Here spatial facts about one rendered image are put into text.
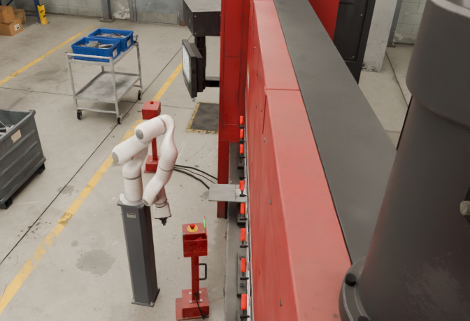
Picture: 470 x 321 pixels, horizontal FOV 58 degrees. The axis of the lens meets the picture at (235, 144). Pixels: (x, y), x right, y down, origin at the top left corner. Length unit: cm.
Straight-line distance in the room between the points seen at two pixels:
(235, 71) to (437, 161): 299
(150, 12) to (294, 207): 945
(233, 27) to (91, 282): 231
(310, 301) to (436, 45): 39
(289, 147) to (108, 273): 301
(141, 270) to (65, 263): 93
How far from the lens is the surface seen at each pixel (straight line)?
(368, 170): 91
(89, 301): 365
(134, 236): 301
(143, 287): 338
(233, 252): 265
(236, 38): 327
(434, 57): 40
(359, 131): 105
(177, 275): 370
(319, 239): 73
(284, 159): 90
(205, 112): 597
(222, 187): 293
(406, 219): 48
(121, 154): 258
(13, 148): 462
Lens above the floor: 280
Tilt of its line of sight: 32 degrees down
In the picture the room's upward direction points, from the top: 3 degrees clockwise
